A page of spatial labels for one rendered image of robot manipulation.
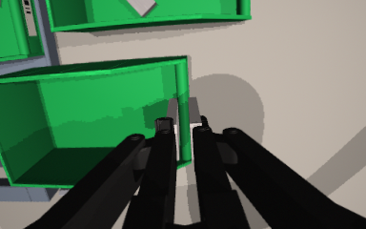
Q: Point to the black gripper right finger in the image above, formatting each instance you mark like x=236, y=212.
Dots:
x=280, y=195

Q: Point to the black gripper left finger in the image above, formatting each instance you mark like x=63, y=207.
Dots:
x=98, y=199

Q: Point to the grey metal shelf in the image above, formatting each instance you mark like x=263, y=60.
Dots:
x=35, y=194

